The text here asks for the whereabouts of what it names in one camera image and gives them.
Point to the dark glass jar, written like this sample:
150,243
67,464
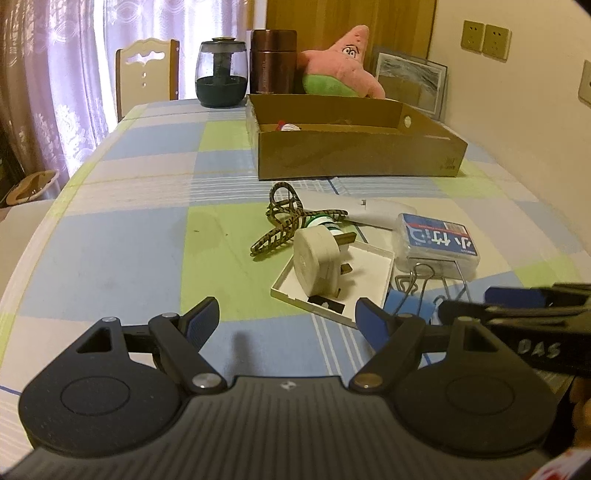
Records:
220,87

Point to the beige round basket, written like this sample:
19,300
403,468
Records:
32,184

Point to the leopard pattern hair claw clip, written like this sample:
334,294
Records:
277,233

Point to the beige wall socket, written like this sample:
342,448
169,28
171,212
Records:
496,42
473,35

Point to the person's right hand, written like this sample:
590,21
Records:
581,408

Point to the beige wall switch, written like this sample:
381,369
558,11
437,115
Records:
585,83

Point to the small red white bottle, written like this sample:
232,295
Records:
288,127

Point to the blue binder clip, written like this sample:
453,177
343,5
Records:
408,302

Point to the cream wooden chair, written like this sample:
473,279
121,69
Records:
147,83

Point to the pink starfish plush toy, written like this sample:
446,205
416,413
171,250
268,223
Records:
341,69

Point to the wooden door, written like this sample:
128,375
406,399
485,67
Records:
323,18

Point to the checkered tablecloth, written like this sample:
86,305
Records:
138,240

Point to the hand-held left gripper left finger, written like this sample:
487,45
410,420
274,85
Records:
203,319

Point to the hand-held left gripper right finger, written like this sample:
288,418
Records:
371,324

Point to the white plastic device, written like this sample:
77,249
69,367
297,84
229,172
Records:
369,210

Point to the glass picture frame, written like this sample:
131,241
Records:
411,78

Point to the brown metal canister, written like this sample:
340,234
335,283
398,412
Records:
273,60

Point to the white box lid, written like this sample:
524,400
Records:
364,272

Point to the brown cardboard box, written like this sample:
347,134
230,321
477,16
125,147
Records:
351,154

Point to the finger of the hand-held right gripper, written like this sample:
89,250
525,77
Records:
512,297
485,314

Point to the white power plug adapter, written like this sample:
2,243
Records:
314,261

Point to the lilac lace curtain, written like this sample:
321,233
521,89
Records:
64,69

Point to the small white round object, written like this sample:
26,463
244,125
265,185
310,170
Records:
325,226

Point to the clear plastic box blue label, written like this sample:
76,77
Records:
438,244

